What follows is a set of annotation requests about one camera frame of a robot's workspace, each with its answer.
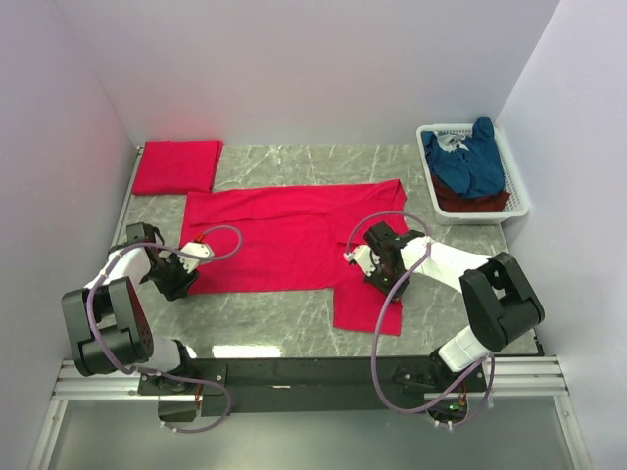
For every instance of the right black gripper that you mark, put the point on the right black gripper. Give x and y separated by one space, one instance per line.
373 280

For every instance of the blue t-shirt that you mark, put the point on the blue t-shirt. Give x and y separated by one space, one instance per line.
469 165

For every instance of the white plastic basket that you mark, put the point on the white plastic basket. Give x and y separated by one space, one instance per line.
517 204

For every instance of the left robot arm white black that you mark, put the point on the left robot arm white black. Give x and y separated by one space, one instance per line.
113 308

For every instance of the folded red t-shirt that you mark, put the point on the folded red t-shirt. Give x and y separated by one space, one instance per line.
177 167

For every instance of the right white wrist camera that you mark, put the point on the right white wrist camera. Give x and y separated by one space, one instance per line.
363 257

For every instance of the aluminium rail frame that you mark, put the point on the aluminium rail frame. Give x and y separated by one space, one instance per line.
524 376

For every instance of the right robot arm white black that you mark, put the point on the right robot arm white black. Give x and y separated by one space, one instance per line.
500 304

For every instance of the dark red t-shirt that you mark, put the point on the dark red t-shirt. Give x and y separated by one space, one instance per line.
449 201

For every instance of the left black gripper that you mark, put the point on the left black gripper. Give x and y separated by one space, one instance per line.
179 287

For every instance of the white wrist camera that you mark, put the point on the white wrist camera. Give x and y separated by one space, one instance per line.
363 257
193 254

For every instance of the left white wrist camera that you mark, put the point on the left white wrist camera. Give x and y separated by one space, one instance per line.
193 254

